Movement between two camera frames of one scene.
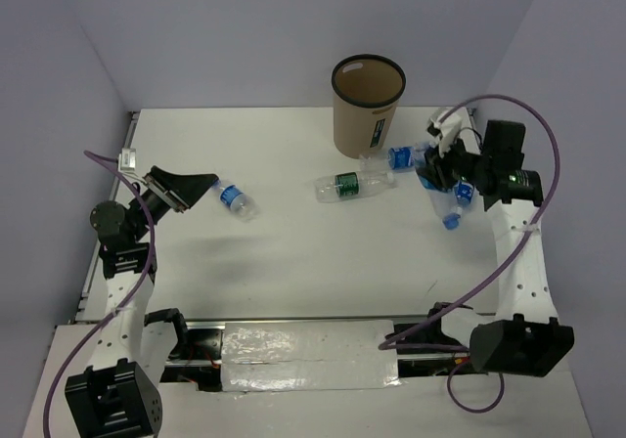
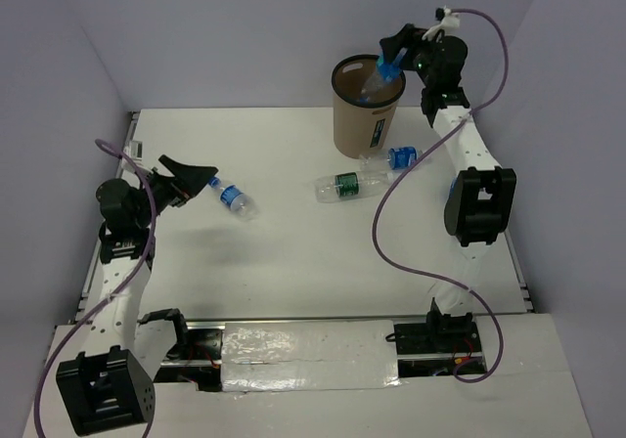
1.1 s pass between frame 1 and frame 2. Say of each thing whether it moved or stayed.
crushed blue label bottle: moved
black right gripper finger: moved
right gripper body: moved
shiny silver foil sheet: stayed
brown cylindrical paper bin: stayed
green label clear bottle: stayed
